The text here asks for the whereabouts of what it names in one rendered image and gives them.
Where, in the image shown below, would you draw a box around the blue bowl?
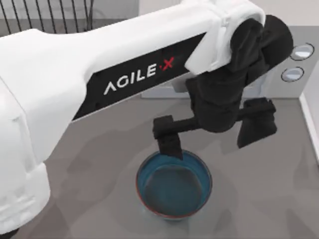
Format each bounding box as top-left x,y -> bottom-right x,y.
136,148 -> 213,226

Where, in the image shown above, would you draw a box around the round microwave knob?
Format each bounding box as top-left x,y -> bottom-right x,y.
281,66 -> 305,82
290,42 -> 315,61

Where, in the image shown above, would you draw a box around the black wire rack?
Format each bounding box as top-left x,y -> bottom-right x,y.
0,0 -> 102,38

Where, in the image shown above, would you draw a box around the pale microwave oven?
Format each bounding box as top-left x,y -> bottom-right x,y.
141,24 -> 311,100

